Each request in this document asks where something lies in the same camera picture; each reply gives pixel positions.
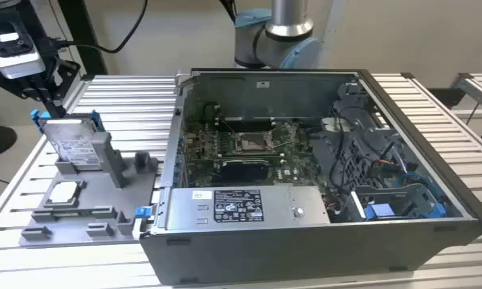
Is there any grey parts rack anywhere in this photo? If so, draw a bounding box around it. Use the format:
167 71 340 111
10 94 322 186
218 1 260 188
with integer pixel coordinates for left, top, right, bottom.
19 132 162 246

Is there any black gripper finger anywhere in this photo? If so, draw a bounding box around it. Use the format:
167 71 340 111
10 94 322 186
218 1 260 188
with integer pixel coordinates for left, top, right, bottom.
0 70 52 101
43 60 82 118

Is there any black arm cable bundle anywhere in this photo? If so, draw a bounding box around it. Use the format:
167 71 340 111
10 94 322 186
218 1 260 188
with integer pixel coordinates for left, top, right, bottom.
219 0 241 19

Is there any black RAM slot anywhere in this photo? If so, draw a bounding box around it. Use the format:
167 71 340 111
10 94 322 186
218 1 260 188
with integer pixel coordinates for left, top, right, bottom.
217 117 277 126

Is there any dark grey PC case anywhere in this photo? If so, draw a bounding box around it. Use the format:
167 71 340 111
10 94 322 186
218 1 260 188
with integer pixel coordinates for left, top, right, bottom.
138 67 482 287

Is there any locking lever wire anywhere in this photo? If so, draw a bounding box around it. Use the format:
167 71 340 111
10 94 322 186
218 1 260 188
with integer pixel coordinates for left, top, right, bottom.
219 118 240 134

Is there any metal slat side table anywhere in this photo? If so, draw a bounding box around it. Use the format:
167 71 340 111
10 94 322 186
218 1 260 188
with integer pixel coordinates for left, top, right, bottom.
449 72 482 121

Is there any black table bracket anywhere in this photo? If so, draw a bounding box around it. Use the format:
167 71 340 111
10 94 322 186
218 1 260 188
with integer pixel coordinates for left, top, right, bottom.
428 87 467 110

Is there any silver CPU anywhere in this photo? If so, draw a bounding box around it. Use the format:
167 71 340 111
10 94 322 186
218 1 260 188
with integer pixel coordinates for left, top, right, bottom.
50 182 82 204

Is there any hard disk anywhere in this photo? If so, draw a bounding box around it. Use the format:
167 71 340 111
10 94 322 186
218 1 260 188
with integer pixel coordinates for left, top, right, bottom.
31 110 106 166

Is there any green motherboard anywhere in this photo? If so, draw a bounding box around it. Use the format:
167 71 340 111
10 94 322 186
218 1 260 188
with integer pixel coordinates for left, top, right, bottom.
181 120 330 189

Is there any green RAM stick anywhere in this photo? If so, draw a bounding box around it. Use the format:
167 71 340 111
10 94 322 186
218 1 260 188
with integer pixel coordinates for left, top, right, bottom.
43 210 102 218

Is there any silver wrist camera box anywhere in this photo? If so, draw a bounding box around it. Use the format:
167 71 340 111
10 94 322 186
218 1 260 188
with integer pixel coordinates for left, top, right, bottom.
0 22 47 80

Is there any blue carrier in bay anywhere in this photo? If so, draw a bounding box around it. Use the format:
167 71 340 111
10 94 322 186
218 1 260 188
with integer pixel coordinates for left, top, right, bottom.
365 204 396 219

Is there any silver power supply unit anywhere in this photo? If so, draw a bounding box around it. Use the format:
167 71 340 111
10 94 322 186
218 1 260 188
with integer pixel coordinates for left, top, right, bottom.
165 185 332 231

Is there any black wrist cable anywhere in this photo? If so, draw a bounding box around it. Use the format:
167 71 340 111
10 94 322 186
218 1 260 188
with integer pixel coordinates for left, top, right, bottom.
50 0 150 55

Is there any white upright post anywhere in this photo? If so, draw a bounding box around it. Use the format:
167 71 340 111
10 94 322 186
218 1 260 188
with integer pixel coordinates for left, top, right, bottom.
320 0 346 73

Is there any black wire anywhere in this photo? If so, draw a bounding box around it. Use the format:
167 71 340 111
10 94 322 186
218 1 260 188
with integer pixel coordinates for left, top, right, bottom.
330 105 383 193

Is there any socket cover metal frame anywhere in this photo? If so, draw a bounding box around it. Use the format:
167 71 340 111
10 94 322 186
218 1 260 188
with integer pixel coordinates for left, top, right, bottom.
269 125 304 148

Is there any CPU socket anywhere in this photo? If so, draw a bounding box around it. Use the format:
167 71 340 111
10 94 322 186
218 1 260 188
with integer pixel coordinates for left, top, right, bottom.
233 131 276 155

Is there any black upright post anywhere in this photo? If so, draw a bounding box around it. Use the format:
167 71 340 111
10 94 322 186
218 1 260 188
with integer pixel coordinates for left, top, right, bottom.
58 0 110 76

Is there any blue wire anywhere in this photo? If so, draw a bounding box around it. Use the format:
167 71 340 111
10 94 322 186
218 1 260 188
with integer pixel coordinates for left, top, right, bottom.
397 170 443 208

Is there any grey disk bay cage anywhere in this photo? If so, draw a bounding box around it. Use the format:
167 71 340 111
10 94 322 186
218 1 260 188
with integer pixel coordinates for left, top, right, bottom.
317 81 468 223

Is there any black graphics card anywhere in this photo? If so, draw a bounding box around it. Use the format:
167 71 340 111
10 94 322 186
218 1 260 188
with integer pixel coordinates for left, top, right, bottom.
219 158 272 185

